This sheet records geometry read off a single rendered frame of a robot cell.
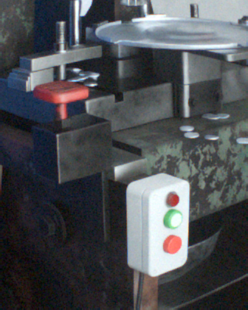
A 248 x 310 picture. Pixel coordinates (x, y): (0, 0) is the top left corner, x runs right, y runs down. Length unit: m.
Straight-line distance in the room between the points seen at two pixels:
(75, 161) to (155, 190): 0.11
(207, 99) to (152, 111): 0.10
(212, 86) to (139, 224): 0.35
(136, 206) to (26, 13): 0.56
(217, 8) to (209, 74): 1.96
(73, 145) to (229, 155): 0.34
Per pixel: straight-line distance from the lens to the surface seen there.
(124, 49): 1.55
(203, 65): 1.50
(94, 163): 1.27
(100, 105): 1.40
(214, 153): 1.47
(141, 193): 1.24
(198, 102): 1.49
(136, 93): 1.45
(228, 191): 1.52
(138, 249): 1.28
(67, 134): 1.23
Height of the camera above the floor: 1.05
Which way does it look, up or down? 17 degrees down
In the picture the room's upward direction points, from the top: 1 degrees counter-clockwise
